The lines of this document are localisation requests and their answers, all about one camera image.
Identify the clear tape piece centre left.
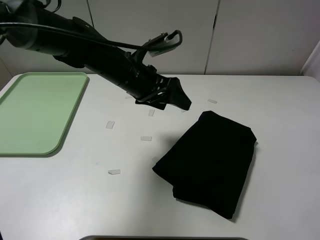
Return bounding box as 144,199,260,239
148,109,155,117

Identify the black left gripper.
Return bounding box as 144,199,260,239
134,74,192,110

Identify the clear tape piece upper right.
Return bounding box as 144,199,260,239
207,99,217,104

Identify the clear tape piece middle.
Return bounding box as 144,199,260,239
140,136,152,141

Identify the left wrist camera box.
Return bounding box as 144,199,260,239
148,30,183,57

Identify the clear tape piece far left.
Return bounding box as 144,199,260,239
106,121,115,129

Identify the black short sleeve t-shirt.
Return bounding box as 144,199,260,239
152,111,257,220

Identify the light green plastic tray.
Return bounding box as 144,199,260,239
0,72,89,156

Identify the clear tape piece lower left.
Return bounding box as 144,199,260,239
108,169,121,175

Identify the black left camera cable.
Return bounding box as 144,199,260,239
0,0,183,50

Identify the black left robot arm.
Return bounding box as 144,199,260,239
0,0,192,111

